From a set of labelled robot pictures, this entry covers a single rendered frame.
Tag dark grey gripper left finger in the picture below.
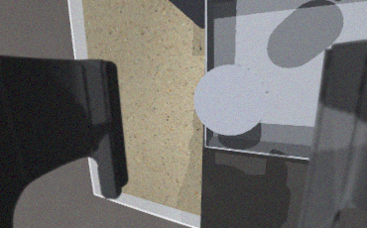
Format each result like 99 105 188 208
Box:
0 56 129 228

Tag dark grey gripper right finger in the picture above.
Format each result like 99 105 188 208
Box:
298 40 367 228

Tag grey tray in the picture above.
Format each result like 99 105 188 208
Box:
204 0 367 160

